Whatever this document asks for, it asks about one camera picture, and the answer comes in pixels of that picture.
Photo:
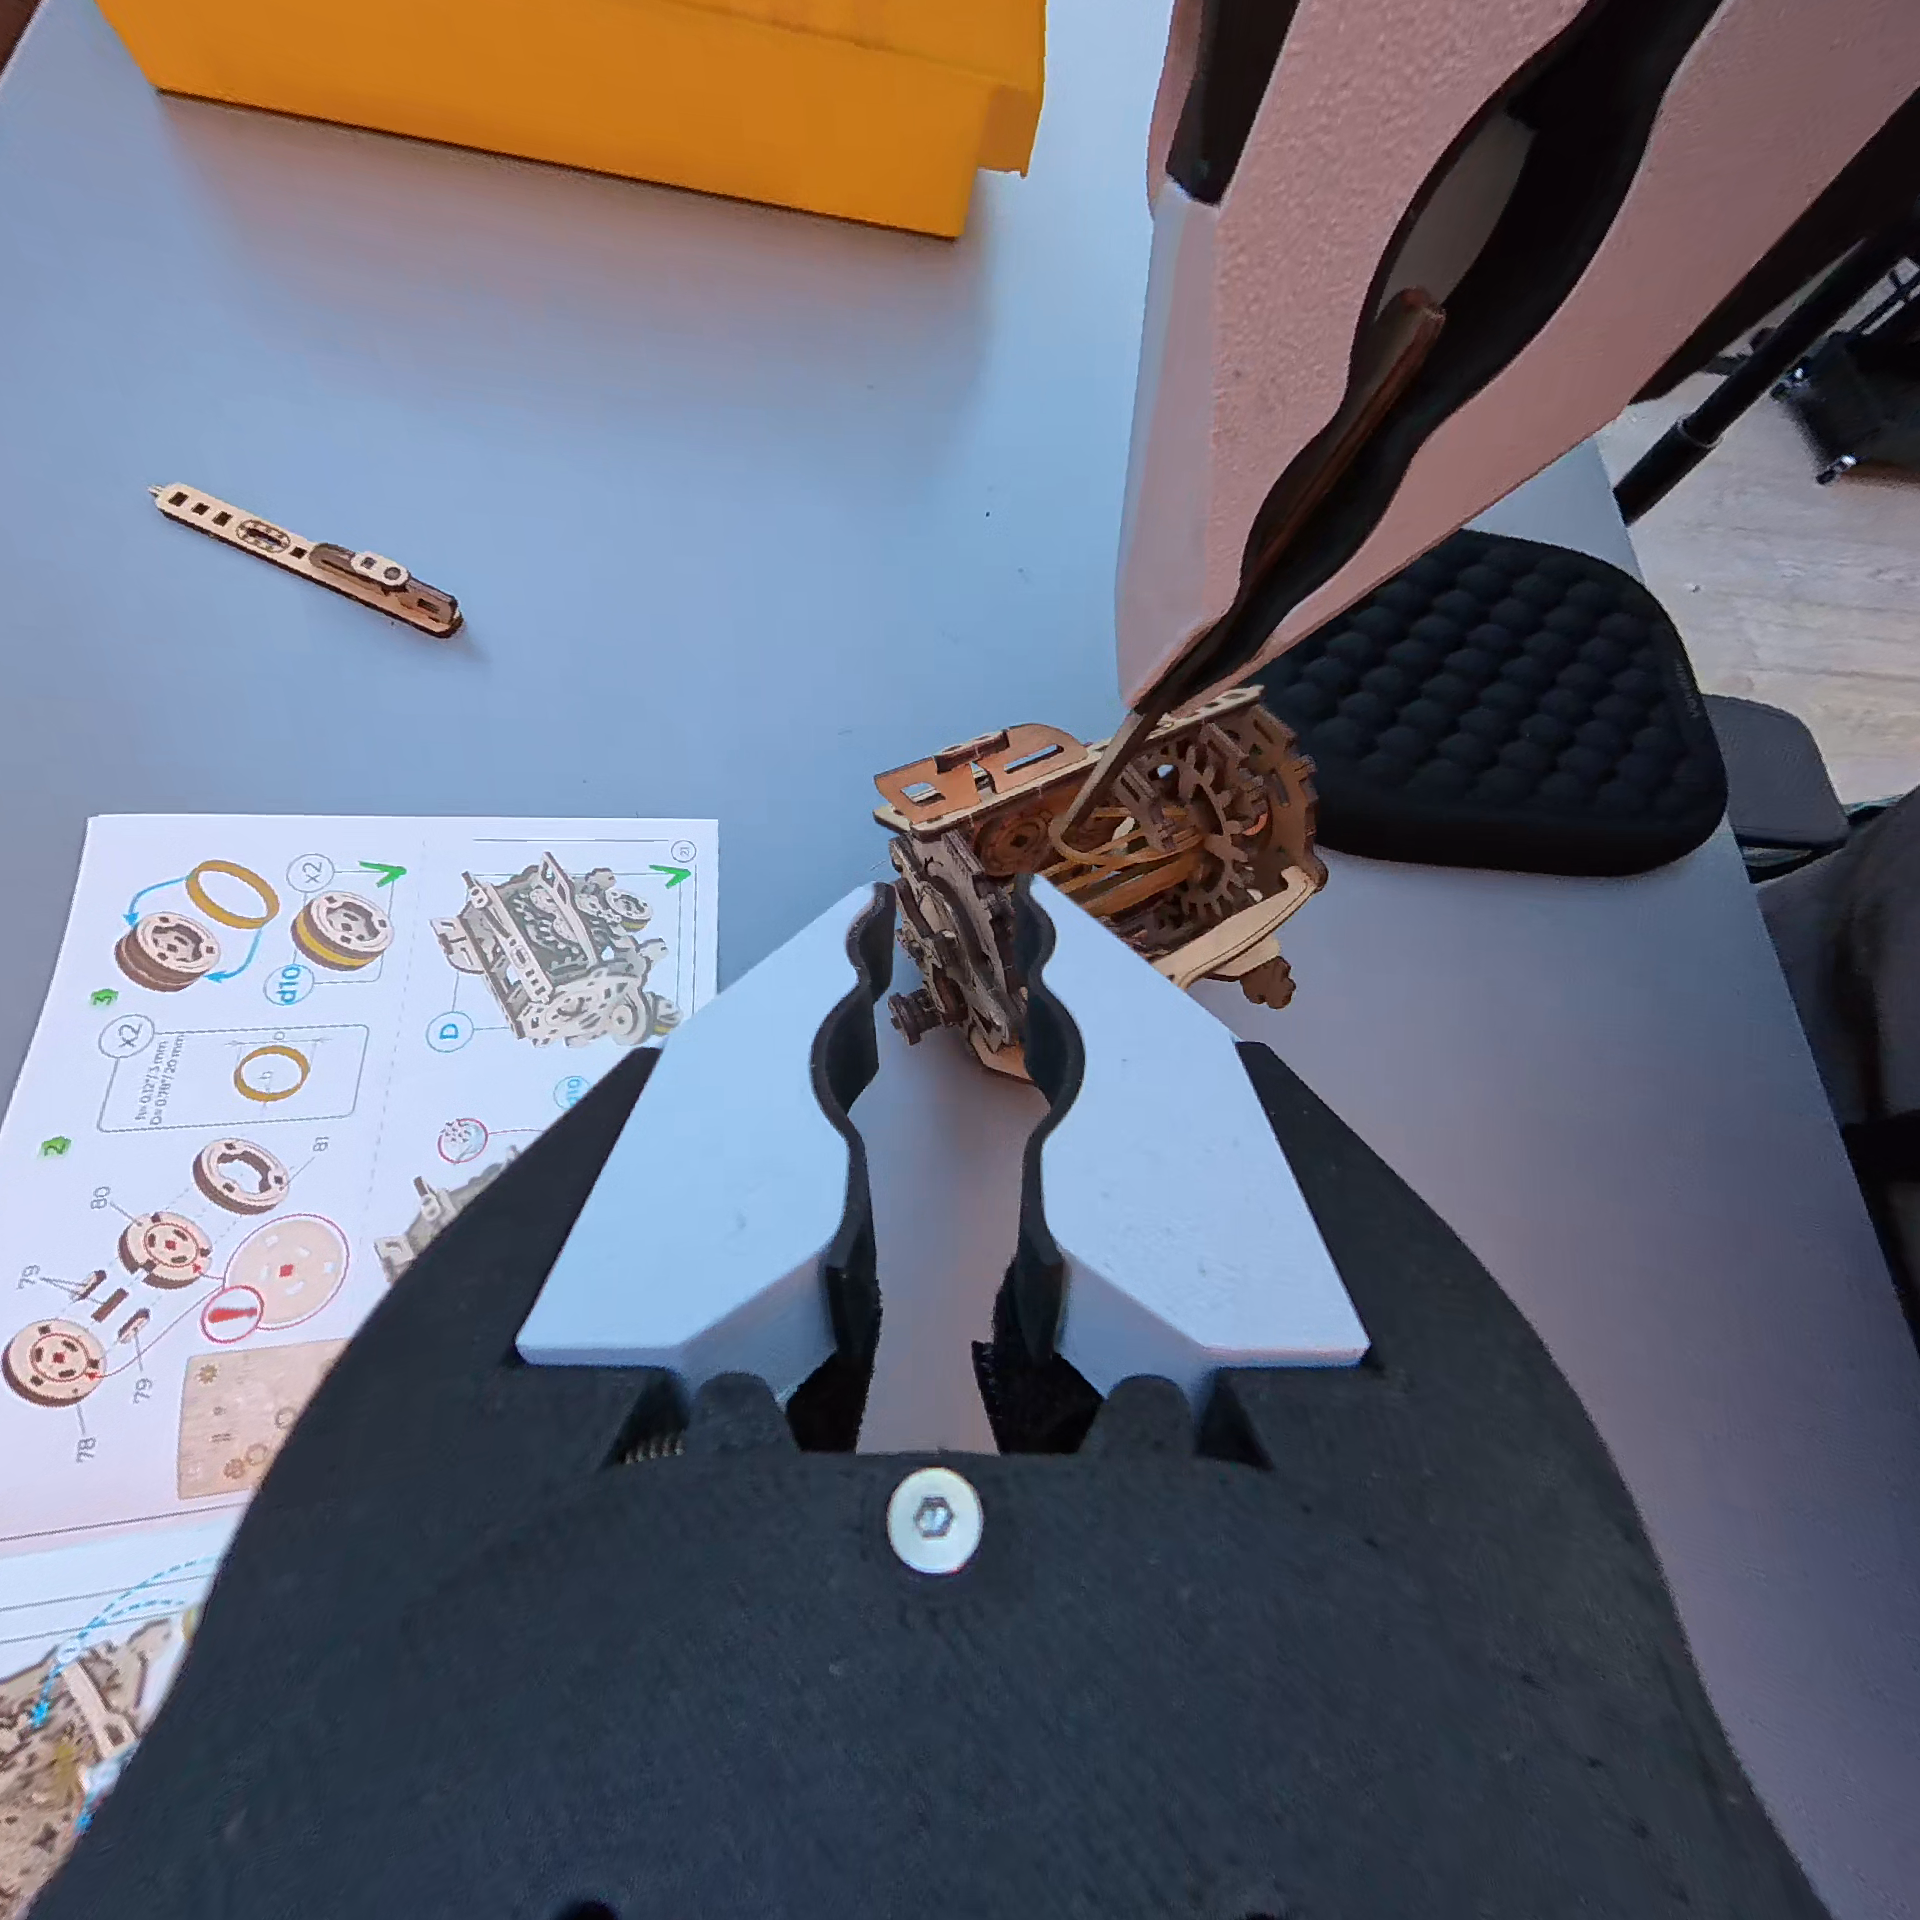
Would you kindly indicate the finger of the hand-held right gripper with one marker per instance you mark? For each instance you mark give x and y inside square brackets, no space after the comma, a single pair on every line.
[1289,301]
[1769,182]

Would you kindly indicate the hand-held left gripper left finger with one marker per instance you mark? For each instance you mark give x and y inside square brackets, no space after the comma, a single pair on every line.
[721,1200]

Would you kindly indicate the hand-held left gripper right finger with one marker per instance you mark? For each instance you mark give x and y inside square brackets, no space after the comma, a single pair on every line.
[1185,1200]

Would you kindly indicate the wooden gear model vehicle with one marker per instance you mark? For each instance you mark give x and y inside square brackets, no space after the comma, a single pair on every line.
[1214,839]

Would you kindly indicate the thin wooden stick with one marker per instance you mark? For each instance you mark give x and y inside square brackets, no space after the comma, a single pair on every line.
[1102,781]

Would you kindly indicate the model assembly instruction booklet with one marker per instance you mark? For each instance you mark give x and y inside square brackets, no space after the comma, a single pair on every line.
[359,1050]

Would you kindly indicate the black quilted armrest pad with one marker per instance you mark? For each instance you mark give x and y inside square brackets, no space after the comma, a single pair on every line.
[1500,720]

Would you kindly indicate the yellow plastic storage bin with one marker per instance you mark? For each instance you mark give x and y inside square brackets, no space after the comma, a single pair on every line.
[599,107]

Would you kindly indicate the perforated wooden strip part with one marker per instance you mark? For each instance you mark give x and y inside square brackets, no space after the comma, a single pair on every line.
[301,552]

